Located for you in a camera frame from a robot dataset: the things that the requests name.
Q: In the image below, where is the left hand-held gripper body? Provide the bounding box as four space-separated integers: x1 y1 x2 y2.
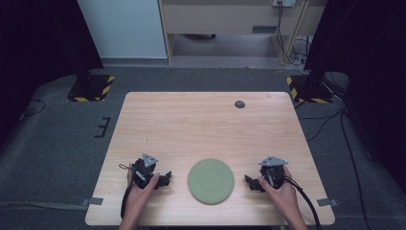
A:
130 152 161 190

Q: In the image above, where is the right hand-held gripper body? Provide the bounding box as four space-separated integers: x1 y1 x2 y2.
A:
258 155 289 190

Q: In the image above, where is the green round plate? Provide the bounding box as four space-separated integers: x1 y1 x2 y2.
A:
187 158 236 206

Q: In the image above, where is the person's left hand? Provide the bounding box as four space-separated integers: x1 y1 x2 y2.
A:
126 168 161 222

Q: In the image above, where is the person's right hand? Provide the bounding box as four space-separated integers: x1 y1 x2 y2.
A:
257 166 302 222

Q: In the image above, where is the grey tape strip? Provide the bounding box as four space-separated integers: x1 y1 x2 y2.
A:
81 196 104 207
316 197 340 208

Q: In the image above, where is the light wooden table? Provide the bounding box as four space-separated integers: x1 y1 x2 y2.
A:
84 91 336 227

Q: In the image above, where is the black stand base striped edge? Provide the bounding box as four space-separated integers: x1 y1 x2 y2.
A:
66 71 116 103
285 73 335 104

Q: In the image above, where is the dark curtain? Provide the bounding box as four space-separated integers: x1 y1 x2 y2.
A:
0 0 104 145
304 0 406 195

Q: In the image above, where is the white cabinet panel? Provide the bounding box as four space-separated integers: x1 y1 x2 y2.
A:
77 0 169 59

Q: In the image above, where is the beige wooden desk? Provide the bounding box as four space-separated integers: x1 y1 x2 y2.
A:
158 0 328 67

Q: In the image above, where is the white power socket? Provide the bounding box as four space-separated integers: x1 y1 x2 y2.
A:
271 0 297 9

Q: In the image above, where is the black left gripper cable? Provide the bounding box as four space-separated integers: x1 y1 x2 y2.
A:
118 163 135 220

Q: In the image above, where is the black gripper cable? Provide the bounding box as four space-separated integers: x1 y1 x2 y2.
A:
283 175 323 230
118 163 135 220

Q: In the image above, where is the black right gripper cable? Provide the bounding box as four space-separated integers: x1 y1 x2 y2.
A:
283 175 323 230

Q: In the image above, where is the bundle of black cables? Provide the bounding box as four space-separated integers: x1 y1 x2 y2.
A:
275 2 313 74

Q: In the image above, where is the thin black floor cable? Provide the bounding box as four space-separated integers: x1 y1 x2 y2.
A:
18 98 47 123

